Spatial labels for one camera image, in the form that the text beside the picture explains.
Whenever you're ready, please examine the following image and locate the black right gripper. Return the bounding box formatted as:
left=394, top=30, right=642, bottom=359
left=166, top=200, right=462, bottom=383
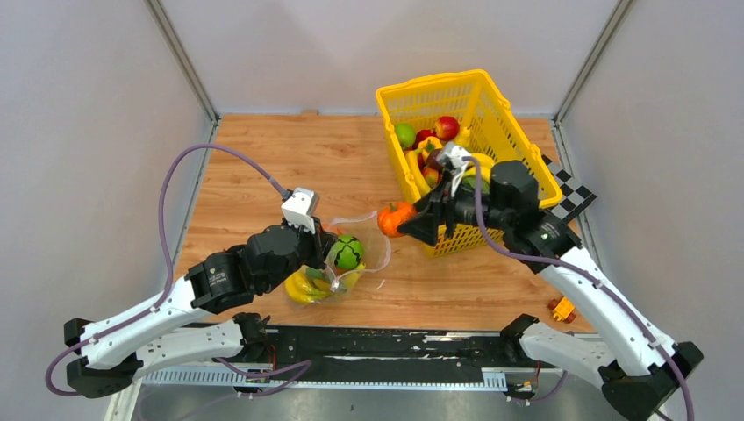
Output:
left=397, top=169, right=512, bottom=245

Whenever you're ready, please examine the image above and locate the small watermelon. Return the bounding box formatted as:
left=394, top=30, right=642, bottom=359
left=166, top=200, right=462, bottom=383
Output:
left=329, top=234, right=364, bottom=271

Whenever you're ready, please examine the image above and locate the clear zip top bag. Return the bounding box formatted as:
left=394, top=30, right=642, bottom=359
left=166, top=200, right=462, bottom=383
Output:
left=283, top=210, right=391, bottom=306

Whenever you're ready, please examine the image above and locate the small orange pumpkin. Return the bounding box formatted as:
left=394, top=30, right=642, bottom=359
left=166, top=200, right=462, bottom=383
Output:
left=376, top=202, right=417, bottom=238

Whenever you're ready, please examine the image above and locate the yellow banana bunch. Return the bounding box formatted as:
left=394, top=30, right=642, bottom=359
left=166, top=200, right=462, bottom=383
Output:
left=283, top=263, right=366, bottom=305

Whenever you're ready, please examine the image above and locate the yellow bell pepper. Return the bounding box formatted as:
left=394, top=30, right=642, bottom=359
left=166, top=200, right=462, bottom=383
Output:
left=416, top=136, right=443, bottom=160

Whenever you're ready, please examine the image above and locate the yellow plastic basket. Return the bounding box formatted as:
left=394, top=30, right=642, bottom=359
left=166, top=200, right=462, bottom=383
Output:
left=375, top=68, right=563, bottom=259

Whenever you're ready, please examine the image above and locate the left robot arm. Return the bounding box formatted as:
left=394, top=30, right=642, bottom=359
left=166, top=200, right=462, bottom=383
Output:
left=64, top=222, right=338, bottom=398

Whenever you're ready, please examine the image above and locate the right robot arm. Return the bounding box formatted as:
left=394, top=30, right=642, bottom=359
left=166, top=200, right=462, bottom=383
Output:
left=397, top=158, right=703, bottom=420

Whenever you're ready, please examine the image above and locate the small red peach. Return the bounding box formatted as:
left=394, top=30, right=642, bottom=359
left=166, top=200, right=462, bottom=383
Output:
left=422, top=166, right=440, bottom=189

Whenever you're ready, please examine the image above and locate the yellow pear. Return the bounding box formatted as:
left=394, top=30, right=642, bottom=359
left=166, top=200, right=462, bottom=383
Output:
left=453, top=126, right=471, bottom=148

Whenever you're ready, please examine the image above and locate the red apple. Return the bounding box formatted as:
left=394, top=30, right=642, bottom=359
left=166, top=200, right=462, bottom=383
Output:
left=413, top=129, right=435, bottom=148
left=433, top=116, right=460, bottom=142

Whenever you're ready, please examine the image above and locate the green apple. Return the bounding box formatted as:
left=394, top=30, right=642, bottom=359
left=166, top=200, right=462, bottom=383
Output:
left=394, top=123, right=417, bottom=150

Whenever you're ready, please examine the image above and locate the checkerboard calibration board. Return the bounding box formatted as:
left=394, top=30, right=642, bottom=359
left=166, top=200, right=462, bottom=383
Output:
left=542, top=155, right=597, bottom=223

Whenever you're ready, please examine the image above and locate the yellow orange toy block car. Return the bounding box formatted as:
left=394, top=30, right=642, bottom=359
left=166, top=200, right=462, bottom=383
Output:
left=547, top=296, right=576, bottom=324

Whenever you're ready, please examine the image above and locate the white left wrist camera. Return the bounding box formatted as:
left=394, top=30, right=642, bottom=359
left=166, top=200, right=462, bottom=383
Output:
left=281, top=187, right=319, bottom=234

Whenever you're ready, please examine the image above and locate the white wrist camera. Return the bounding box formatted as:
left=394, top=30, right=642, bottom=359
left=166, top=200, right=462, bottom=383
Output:
left=435, top=143, right=474, bottom=195
left=281, top=187, right=319, bottom=234

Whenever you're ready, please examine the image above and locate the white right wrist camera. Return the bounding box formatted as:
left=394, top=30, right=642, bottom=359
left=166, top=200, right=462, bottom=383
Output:
left=435, top=143, right=474, bottom=195

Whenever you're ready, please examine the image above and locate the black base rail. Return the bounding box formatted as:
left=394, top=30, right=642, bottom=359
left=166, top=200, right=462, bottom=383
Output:
left=229, top=325, right=549, bottom=384

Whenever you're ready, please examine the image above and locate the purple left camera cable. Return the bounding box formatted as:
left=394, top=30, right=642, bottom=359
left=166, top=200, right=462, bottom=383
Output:
left=45, top=143, right=290, bottom=397

